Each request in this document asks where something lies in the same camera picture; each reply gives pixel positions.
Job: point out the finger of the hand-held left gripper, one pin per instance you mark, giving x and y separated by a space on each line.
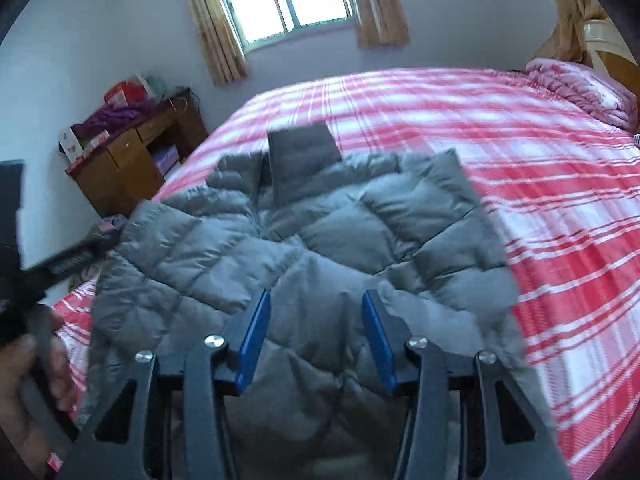
75 259

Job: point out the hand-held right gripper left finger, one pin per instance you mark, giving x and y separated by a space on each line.
252 340

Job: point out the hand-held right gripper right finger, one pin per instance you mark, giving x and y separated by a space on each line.
379 345

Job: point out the grey puffer jacket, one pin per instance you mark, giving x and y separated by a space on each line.
310 240

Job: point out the person's left hand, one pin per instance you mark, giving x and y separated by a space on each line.
12 400

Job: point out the brown wooden desk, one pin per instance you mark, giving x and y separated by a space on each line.
120 170

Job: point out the white printed box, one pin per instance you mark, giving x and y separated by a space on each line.
69 145

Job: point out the flat pink box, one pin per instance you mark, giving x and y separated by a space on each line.
95 142

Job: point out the blue box in desk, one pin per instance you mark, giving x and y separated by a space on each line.
166 159

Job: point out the red box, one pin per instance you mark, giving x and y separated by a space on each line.
125 92

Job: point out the bed with red plaid sheet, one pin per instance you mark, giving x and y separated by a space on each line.
550 200

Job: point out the long beige patterned curtain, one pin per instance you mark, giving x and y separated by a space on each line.
215 25

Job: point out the pink folded quilt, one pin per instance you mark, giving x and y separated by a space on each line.
585 87

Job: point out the short beige patterned curtain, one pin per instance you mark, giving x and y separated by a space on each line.
382 5

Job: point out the cream wooden headboard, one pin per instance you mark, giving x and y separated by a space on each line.
607 42

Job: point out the orange hanging cloth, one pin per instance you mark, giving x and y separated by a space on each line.
570 10

